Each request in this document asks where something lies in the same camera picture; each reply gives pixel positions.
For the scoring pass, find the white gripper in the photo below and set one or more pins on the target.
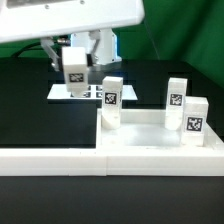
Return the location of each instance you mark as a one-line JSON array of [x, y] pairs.
[[30, 19]]

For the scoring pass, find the white square table top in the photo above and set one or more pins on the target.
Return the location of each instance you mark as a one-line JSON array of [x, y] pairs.
[[144, 129]]

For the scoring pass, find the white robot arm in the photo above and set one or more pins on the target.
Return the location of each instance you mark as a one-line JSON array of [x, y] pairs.
[[106, 51]]

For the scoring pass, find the paper sheet with markers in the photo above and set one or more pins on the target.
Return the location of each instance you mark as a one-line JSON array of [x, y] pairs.
[[94, 92]]

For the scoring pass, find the white L-shaped obstacle fence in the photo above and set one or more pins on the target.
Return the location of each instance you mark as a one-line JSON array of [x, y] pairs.
[[108, 161]]

